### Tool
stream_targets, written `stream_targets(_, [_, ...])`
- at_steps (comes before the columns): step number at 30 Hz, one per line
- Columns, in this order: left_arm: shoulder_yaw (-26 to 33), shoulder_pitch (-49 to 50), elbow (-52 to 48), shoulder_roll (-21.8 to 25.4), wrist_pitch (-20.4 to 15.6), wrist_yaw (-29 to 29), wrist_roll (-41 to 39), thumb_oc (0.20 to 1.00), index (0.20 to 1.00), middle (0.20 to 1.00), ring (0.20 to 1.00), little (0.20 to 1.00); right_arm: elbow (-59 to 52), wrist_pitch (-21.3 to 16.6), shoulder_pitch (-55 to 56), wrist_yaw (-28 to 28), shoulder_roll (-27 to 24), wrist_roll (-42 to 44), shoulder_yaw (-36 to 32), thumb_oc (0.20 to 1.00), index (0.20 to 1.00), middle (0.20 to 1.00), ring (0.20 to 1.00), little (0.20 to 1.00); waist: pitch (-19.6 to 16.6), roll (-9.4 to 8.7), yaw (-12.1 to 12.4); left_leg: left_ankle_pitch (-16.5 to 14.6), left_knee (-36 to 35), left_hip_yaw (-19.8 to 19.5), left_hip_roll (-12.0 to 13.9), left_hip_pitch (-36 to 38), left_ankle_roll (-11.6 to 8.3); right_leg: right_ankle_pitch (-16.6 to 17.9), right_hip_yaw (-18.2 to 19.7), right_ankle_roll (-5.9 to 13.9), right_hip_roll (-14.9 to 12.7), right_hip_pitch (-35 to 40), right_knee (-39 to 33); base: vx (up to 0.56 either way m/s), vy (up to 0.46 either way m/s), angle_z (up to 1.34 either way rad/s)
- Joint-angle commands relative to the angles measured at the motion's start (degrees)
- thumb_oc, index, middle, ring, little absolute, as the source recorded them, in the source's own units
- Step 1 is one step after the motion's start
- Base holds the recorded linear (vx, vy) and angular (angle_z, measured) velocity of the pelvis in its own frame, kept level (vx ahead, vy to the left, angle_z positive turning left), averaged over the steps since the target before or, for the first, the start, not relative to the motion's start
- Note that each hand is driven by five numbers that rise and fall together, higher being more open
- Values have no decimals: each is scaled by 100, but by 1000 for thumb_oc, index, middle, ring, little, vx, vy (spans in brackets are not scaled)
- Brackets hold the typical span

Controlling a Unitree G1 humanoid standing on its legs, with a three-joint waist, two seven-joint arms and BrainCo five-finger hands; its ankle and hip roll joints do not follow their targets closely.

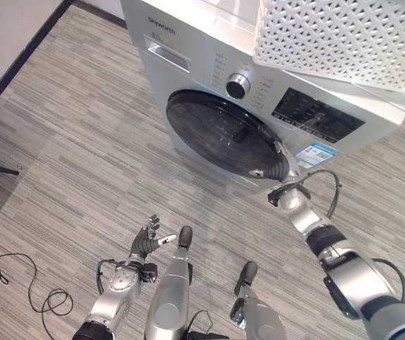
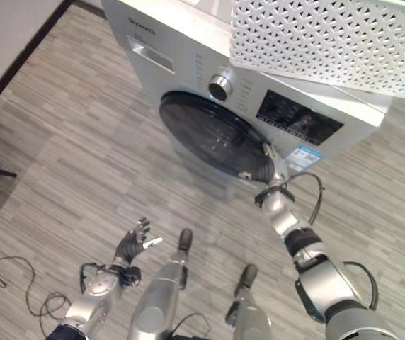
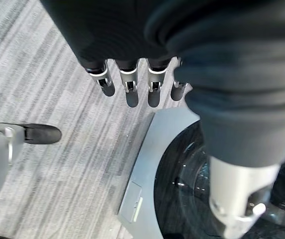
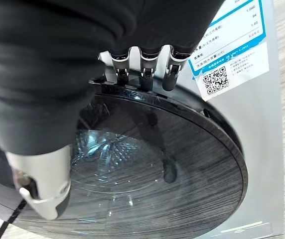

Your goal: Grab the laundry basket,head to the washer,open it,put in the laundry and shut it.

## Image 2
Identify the right silver robot leg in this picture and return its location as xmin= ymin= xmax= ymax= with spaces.
xmin=225 ymin=283 xmax=273 ymax=340

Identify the white perforated laundry basket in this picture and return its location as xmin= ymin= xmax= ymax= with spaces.
xmin=229 ymin=0 xmax=405 ymax=103

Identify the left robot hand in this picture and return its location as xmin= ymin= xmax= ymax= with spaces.
xmin=115 ymin=216 xmax=164 ymax=265

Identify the left silver robot leg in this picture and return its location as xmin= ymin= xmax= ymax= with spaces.
xmin=127 ymin=247 xmax=189 ymax=340

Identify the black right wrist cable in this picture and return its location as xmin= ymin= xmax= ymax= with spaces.
xmin=285 ymin=172 xmax=326 ymax=225

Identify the black washer display panel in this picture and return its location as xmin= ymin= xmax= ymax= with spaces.
xmin=256 ymin=89 xmax=345 ymax=146

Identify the black right elbow cable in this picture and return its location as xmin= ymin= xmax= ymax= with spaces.
xmin=343 ymin=261 xmax=380 ymax=312

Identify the silver robot leg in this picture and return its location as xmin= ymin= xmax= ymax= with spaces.
xmin=225 ymin=283 xmax=273 ymax=340
xmin=127 ymin=247 xmax=189 ymax=340

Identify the silver front-load washing machine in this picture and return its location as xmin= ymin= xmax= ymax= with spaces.
xmin=101 ymin=0 xmax=393 ymax=187

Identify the chrome washer control knob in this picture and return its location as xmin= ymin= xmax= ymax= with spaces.
xmin=207 ymin=73 xmax=233 ymax=100

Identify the left dark robot foot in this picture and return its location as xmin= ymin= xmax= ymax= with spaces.
xmin=177 ymin=228 xmax=193 ymax=251

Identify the silver detergent drawer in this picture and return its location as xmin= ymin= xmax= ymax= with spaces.
xmin=127 ymin=35 xmax=176 ymax=74

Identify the black cable between legs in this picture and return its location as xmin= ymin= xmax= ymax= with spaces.
xmin=169 ymin=312 xmax=211 ymax=338

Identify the right dark robot foot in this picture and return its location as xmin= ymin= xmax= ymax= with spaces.
xmin=239 ymin=263 xmax=259 ymax=288

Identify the thin black floor cable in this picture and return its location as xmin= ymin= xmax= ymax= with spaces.
xmin=0 ymin=256 xmax=72 ymax=337

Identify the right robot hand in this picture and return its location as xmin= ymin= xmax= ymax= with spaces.
xmin=239 ymin=142 xmax=290 ymax=186

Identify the dark round washer door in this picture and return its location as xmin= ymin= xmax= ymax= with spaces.
xmin=159 ymin=91 xmax=278 ymax=183

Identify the blue white energy label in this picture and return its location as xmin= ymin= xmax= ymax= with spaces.
xmin=288 ymin=144 xmax=322 ymax=165

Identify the dark robot foot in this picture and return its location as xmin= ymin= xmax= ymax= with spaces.
xmin=239 ymin=263 xmax=259 ymax=288
xmin=177 ymin=228 xmax=193 ymax=251

